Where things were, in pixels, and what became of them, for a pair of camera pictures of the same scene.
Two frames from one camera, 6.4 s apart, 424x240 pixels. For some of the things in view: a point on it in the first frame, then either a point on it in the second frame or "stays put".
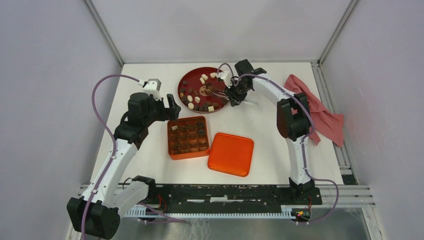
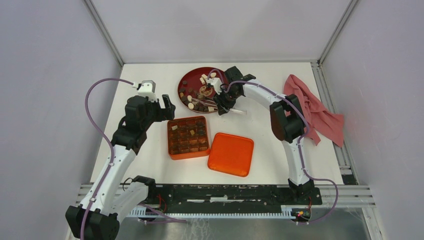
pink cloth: (330, 124) stays put
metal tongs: (218, 93) → (212, 105)
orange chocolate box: (188, 137) stays put
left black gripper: (170, 113) stays put
